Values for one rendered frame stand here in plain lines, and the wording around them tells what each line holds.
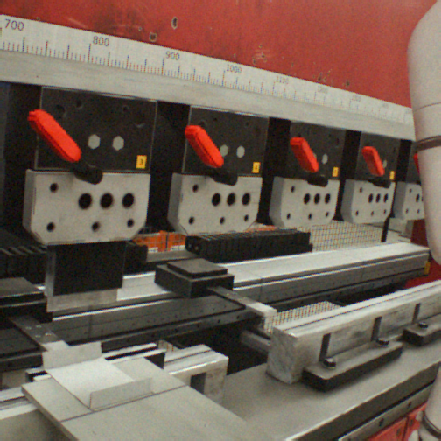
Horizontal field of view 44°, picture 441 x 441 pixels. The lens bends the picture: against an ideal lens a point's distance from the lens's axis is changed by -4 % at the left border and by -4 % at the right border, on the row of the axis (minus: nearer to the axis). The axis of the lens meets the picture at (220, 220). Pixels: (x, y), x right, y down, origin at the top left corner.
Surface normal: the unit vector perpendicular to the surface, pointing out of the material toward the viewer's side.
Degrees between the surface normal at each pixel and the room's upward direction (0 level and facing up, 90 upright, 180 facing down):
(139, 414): 0
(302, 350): 90
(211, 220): 90
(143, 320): 90
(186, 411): 0
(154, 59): 90
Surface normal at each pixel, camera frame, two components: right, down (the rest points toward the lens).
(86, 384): 0.13, -0.98
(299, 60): 0.69, 0.22
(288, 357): -0.71, 0.04
